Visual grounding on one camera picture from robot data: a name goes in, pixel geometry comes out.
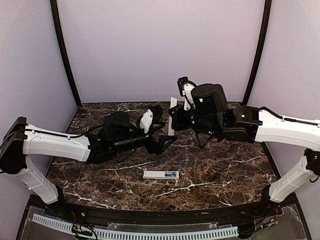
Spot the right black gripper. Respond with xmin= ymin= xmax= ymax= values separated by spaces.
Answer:
xmin=168 ymin=103 xmax=222 ymax=138

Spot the white battery cover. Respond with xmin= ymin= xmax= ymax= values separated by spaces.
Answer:
xmin=167 ymin=96 xmax=178 ymax=136

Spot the white remote control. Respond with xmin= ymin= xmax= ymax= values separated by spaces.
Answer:
xmin=142 ymin=170 xmax=180 ymax=180

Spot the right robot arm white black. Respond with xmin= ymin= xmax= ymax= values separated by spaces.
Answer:
xmin=168 ymin=77 xmax=320 ymax=217

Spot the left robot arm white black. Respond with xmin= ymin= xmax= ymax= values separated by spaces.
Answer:
xmin=0 ymin=108 xmax=177 ymax=218

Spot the black front rail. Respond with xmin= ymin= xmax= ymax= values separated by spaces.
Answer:
xmin=59 ymin=203 xmax=264 ymax=226

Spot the white slotted cable duct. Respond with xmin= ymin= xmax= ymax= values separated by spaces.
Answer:
xmin=32 ymin=213 xmax=239 ymax=240

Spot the right black frame post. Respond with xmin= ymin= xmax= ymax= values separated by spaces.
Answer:
xmin=241 ymin=0 xmax=272 ymax=105

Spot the black frame post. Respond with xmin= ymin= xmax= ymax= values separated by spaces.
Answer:
xmin=49 ymin=0 xmax=82 ymax=108
xmin=241 ymin=0 xmax=272 ymax=105

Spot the left black frame post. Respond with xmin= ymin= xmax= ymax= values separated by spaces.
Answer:
xmin=49 ymin=0 xmax=82 ymax=108

